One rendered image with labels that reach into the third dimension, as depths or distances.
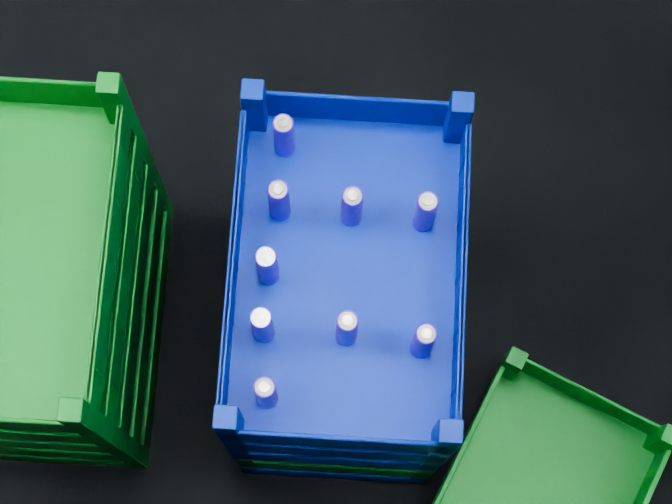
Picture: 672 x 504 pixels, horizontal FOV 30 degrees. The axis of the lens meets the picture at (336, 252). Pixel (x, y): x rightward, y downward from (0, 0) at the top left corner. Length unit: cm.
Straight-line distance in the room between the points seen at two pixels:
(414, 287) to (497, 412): 35
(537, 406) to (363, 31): 49
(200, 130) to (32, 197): 39
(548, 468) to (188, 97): 60
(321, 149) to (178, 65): 43
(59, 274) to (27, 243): 4
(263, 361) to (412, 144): 24
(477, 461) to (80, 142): 57
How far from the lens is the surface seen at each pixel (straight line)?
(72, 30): 157
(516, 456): 142
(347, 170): 113
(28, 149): 117
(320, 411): 108
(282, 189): 106
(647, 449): 144
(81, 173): 115
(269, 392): 102
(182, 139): 150
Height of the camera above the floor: 140
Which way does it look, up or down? 75 degrees down
